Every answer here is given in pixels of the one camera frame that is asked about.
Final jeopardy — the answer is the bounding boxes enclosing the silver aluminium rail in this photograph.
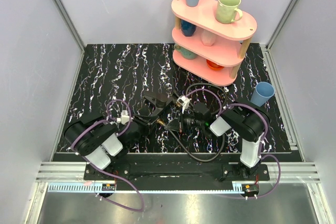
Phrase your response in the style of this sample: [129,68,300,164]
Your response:
[36,162,320,194]

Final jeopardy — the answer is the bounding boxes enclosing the dark grey faucet mixer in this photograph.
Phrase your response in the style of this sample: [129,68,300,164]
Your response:
[143,91,178,123]

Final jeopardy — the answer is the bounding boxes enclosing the black marble pattern mat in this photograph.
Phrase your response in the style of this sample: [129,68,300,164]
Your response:
[56,42,292,154]

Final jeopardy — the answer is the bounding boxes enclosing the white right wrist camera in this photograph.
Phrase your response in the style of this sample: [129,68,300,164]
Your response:
[176,95,190,113]

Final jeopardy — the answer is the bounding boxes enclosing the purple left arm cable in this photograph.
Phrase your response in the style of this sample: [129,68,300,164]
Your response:
[70,99,145,212]

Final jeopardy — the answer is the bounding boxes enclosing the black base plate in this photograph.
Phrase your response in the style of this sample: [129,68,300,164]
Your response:
[83,152,271,184]

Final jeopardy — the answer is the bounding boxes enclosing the green mug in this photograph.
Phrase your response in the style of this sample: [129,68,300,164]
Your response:
[215,0,243,24]

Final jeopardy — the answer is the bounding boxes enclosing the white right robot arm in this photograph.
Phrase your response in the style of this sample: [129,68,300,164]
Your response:
[178,102,270,180]

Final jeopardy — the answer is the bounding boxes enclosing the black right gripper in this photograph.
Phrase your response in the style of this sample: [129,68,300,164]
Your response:
[165,107,204,132]

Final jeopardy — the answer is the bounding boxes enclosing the teal glazed mug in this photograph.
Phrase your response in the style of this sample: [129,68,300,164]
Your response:
[174,44,197,60]

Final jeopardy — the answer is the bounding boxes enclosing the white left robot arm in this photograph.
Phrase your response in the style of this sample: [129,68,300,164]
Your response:
[64,115,158,180]

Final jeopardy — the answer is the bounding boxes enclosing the dark blue cup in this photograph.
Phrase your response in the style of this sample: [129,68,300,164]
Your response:
[181,20,196,37]

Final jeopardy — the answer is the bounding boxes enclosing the orange bowl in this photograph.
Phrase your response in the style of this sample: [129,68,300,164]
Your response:
[206,60,224,71]

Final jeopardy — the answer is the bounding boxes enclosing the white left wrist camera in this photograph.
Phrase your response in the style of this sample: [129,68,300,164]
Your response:
[116,110,132,125]

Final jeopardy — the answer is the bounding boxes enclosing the pink faceted cup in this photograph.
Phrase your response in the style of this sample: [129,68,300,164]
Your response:
[201,29,217,46]

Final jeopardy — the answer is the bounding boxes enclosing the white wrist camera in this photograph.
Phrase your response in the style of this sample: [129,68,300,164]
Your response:
[116,110,132,125]
[176,95,190,113]

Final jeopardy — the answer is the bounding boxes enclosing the grey flexible metal hose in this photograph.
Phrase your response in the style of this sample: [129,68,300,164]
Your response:
[167,83,228,162]

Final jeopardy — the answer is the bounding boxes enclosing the pink three tier shelf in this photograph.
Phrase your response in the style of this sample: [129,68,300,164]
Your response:
[171,0,257,87]

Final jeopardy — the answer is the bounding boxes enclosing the blue cup on mat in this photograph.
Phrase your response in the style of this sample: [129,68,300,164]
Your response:
[250,82,275,106]

